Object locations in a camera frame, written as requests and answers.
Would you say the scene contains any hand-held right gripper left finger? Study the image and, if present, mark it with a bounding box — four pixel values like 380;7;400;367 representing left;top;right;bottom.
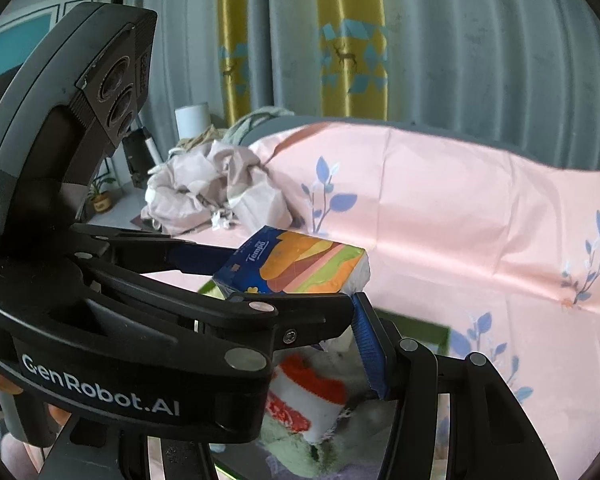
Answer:
42;412;221;480

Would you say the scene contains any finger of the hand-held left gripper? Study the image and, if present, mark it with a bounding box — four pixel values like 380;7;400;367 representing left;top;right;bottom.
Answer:
72;224;236;281
94;262;357;357

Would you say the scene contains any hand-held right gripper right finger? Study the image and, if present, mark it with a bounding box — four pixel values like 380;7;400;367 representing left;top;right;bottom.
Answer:
350;292;548;480

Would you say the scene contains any blue colourful tissue pack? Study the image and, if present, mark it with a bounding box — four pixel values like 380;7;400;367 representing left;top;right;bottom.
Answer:
211;225;371;301

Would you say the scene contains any green cardboard box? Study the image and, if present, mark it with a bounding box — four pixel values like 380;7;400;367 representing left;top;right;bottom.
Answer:
199;280;452;361

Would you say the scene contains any red and white sock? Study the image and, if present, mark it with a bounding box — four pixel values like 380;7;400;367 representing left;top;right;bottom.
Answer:
266;354;348;443

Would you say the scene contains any person's left hand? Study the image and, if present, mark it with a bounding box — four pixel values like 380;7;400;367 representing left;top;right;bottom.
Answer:
0;359;73;430

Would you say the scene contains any crumpled beige cloth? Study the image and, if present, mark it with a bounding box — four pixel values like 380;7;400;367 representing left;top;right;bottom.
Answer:
141;140;293;235

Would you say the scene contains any potted plant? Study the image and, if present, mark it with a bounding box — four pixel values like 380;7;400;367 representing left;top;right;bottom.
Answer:
86;172;117;212

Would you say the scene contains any black stand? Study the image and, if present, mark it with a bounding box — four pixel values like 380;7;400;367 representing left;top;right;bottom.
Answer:
122;127;162;188

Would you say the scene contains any white cylinder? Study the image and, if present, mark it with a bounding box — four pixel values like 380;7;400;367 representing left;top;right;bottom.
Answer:
174;103;212;140

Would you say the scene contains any striped grey-green blanket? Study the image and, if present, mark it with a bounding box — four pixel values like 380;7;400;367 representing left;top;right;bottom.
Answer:
222;106;293;147

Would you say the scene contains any pink printed bedsheet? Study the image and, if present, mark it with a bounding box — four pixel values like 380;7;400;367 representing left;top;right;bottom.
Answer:
145;120;600;480

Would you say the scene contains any grey and yellow curtain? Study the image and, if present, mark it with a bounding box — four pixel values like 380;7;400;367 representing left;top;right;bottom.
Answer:
125;0;600;171

